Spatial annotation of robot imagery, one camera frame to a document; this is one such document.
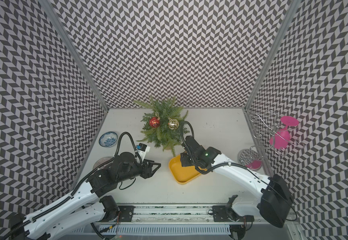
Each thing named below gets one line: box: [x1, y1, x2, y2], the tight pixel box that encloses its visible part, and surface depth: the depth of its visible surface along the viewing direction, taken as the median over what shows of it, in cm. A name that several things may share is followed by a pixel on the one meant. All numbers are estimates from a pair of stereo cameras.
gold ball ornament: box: [168, 117, 180, 130], surface depth 71 cm
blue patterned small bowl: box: [98, 131, 118, 148], surface depth 99 cm
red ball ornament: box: [149, 116, 161, 128], surface depth 71 cm
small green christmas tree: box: [133, 96, 190, 158], surface depth 75 cm
